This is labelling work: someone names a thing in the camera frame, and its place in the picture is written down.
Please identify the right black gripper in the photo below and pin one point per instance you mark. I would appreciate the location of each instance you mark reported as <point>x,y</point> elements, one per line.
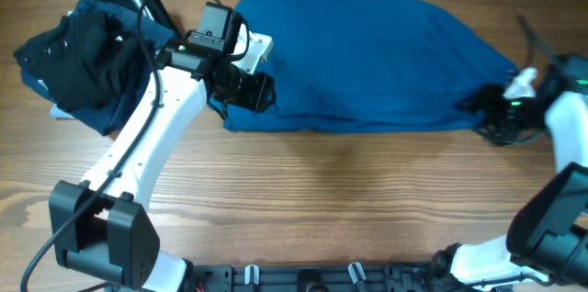
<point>486,99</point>

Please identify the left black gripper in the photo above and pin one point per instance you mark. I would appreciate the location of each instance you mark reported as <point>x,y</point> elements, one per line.
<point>260,85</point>

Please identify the blue polo shirt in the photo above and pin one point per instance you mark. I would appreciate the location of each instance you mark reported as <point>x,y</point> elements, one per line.
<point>356,66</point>

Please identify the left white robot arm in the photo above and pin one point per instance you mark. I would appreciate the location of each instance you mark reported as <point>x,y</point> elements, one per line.
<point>101,226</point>

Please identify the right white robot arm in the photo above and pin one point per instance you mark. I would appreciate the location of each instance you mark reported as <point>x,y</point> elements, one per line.
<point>543,244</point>

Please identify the pile of dark clothes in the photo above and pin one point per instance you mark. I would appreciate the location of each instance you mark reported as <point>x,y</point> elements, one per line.
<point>91,66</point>

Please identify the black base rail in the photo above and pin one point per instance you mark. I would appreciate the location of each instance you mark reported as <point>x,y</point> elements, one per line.
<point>354,277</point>

